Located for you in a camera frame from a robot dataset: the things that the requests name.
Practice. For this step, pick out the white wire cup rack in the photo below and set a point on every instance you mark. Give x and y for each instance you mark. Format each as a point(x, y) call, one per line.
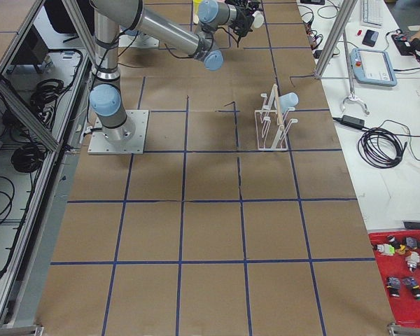
point(271, 125)

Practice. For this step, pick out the blue teach pendant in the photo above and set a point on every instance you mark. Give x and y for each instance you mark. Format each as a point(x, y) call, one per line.
point(372, 67)

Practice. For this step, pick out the black smartphone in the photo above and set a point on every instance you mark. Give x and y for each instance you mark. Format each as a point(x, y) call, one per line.
point(370, 38)

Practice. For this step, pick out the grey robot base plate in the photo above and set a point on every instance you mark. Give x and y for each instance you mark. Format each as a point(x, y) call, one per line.
point(127, 139)

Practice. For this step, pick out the red parts tray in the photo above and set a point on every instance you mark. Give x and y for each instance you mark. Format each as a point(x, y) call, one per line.
point(398, 258)

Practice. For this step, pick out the pale green plastic cup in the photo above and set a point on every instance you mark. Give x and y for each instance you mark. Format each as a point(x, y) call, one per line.
point(258, 19)

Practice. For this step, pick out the aluminium frame post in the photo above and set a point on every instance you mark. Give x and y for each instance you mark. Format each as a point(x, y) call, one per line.
point(338, 27)

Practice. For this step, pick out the white keyboard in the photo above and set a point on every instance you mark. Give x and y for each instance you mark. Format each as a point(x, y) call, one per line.
point(371, 13)

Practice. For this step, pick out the light blue plastic cup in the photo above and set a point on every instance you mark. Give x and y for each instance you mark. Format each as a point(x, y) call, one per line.
point(289, 100)

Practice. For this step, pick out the long reach grabber tool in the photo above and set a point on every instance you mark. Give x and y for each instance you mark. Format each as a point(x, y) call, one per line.
point(352, 97)

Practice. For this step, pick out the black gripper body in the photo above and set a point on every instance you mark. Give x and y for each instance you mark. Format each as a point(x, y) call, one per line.
point(243, 18)

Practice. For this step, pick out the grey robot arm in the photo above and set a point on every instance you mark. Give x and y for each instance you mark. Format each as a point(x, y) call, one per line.
point(115, 18)

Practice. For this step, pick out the yellow plastic cup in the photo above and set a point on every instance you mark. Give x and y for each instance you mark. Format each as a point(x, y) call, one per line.
point(196, 3)

